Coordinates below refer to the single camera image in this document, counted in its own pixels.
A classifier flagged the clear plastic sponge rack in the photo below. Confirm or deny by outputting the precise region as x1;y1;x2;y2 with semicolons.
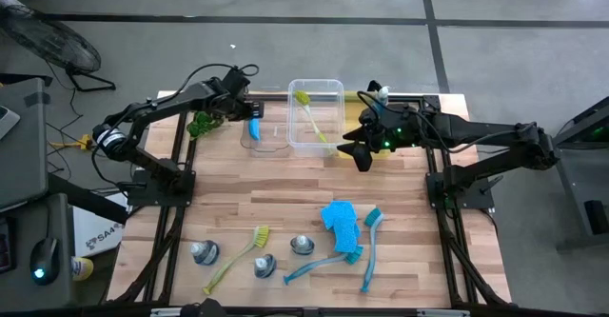
240;88;292;155

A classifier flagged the grey desk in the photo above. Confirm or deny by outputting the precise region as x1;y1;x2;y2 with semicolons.
0;76;77;311

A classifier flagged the yellow cable plug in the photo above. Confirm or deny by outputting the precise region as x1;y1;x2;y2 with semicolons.
49;134;96;150

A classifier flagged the blue sponge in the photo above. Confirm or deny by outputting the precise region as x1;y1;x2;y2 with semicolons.
332;225;362;254
320;201;359;232
247;117;263;142

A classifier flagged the yellow cup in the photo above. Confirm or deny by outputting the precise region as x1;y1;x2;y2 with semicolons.
70;255;95;282

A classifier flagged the black keyboard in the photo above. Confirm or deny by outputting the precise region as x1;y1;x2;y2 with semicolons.
0;216;13;273

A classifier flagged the white cardboard box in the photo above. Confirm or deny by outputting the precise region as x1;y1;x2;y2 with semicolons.
70;190;130;259

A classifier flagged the yellow plastic tray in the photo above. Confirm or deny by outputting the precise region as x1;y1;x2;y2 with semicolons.
337;90;396;161

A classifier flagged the dark equipment cart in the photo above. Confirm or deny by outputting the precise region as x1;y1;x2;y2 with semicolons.
524;95;609;251

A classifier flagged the black floor fan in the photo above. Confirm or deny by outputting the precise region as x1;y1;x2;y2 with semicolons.
0;5;118;93

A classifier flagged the green leafy plant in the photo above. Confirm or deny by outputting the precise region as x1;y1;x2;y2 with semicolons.
186;109;225;140

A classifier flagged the black computer mouse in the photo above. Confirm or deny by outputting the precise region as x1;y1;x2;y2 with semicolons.
29;236;62;287

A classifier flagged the black aluminium table frame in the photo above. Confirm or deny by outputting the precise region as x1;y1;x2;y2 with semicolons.
107;90;514;317

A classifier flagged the blue dish brush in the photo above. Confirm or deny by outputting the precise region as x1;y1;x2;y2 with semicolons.
283;244;365;287
360;207;384;294

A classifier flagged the clear plastic bin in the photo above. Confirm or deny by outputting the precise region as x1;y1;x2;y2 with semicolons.
286;78;346;159

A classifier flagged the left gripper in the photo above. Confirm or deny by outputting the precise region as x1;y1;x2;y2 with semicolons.
208;68;265;121

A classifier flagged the black metal beam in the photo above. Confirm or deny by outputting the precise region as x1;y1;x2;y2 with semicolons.
47;172;129;227

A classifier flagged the silver laptop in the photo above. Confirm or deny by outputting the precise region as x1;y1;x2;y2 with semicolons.
0;105;21;141

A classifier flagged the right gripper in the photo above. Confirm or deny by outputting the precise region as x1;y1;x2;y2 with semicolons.
336;105;422;173

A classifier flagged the yellow-green dish brush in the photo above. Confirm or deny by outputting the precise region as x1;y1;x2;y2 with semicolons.
293;89;329;146
202;225;271;296

